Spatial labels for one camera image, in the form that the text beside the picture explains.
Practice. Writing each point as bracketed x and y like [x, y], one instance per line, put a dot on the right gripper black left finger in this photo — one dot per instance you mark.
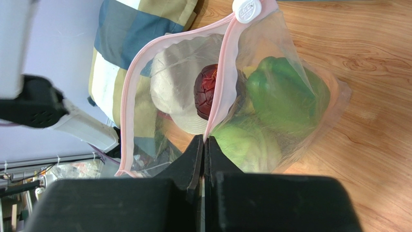
[168, 202]

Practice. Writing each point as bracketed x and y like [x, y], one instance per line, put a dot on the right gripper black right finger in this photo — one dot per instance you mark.
[240, 202]

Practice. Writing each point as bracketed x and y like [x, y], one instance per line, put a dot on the pale green cabbage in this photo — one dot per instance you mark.
[251, 146]

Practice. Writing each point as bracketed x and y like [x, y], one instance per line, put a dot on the clear zip top bag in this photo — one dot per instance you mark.
[256, 29]

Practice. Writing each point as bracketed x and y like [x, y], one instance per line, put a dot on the green bell pepper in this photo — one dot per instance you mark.
[281, 99]

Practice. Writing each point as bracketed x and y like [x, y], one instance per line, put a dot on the yellow pear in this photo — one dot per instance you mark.
[248, 70]

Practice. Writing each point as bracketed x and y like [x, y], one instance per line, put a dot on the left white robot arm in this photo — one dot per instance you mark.
[31, 100]

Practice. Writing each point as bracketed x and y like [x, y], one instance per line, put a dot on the beige bucket hat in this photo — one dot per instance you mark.
[173, 74]

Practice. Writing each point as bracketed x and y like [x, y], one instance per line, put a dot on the checked blue beige pillow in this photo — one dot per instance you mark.
[124, 28]

